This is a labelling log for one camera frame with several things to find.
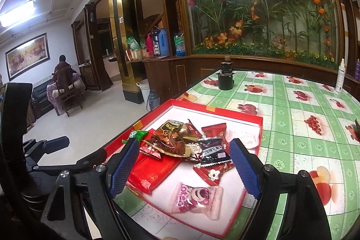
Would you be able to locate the brown gold snack packet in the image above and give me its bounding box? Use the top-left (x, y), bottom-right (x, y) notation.
top-left (141, 119), bottom-right (197, 158)

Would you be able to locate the green fruit print tablecloth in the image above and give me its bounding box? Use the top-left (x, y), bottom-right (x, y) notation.
top-left (112, 67), bottom-right (360, 240)

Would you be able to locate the ceiling tube light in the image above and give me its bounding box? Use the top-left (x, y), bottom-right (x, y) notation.
top-left (0, 0), bottom-right (35, 28)

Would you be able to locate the patterned glasses case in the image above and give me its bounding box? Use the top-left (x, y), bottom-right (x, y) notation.
top-left (352, 120), bottom-right (360, 143)

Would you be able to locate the black sofa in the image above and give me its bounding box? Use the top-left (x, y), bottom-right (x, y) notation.
top-left (30, 82), bottom-right (52, 120)

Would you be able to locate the gold pillar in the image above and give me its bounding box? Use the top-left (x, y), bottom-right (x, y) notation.
top-left (108, 0), bottom-right (147, 105)

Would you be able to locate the red flower snack packet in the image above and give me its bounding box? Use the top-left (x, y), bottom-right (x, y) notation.
top-left (139, 141), bottom-right (163, 159)
top-left (193, 161), bottom-right (236, 188)

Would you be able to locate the white spray bottle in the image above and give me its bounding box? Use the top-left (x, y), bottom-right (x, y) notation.
top-left (335, 58), bottom-right (346, 93)

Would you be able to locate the pink bear snack packet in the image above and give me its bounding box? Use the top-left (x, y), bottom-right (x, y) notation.
top-left (168, 182), bottom-right (225, 221)

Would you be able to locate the clear plastic bag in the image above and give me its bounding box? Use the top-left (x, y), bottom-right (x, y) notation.
top-left (173, 30), bottom-right (187, 57)

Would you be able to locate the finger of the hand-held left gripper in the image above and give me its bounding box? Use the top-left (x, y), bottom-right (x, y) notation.
top-left (24, 137), bottom-right (70, 157)
top-left (31, 149), bottom-right (108, 173)

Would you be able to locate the wooden sideboard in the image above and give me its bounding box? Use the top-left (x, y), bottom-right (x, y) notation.
top-left (126, 56), bottom-right (223, 105)

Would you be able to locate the dark purple snack packet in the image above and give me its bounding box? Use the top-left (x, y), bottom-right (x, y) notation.
top-left (198, 137), bottom-right (232, 168)

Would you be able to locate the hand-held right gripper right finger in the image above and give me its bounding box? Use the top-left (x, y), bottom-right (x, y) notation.
top-left (229, 138), bottom-right (328, 240)

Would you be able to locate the large black container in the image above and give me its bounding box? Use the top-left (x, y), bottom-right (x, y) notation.
top-left (217, 72), bottom-right (234, 90)

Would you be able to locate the plain red snack packet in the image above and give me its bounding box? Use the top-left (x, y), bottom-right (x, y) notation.
top-left (201, 123), bottom-right (227, 140)

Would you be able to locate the wooden chair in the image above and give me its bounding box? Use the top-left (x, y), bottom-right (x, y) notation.
top-left (58, 67), bottom-right (84, 117)

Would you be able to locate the red white patterned packet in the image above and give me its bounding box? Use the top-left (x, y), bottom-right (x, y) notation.
top-left (185, 142), bottom-right (203, 162)

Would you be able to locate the framed wall painting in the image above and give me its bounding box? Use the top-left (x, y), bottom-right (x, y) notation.
top-left (6, 33), bottom-right (51, 82)

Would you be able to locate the white bucket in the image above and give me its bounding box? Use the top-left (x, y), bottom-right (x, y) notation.
top-left (136, 79), bottom-right (151, 105)

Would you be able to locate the green candy packet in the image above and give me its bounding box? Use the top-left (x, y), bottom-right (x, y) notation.
top-left (122, 129), bottom-right (149, 144)

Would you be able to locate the dark red chocolate packet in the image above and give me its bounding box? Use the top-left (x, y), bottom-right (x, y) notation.
top-left (184, 120), bottom-right (203, 139)

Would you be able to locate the green bag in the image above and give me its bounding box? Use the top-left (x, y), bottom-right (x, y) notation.
top-left (126, 36), bottom-right (141, 52)

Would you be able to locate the glass flower display case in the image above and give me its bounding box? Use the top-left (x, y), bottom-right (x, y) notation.
top-left (174, 0), bottom-right (347, 70)

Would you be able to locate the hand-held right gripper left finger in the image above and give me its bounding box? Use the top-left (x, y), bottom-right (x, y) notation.
top-left (41, 139), bottom-right (141, 240)

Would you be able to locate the black thermos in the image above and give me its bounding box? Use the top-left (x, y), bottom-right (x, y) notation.
top-left (151, 27), bottom-right (161, 57)

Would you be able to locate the grey kettle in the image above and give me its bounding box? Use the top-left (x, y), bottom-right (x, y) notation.
top-left (146, 90), bottom-right (161, 112)

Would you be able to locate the red gift box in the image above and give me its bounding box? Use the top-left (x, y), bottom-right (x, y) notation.
top-left (103, 99), bottom-right (264, 238)

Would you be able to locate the blue thermos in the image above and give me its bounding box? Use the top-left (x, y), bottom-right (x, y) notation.
top-left (157, 29), bottom-right (170, 56)

